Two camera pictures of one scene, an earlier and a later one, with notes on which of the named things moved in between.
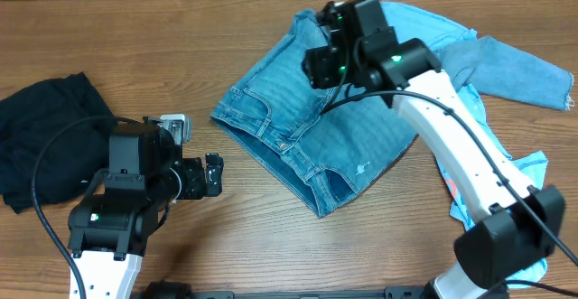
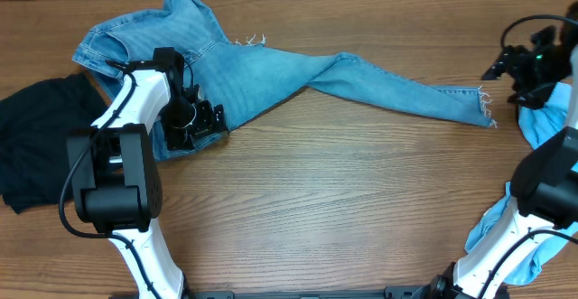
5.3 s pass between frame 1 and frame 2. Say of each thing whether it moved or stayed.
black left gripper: moved
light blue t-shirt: moved
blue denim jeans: moved
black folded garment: stayed
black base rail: stayed
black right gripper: moved
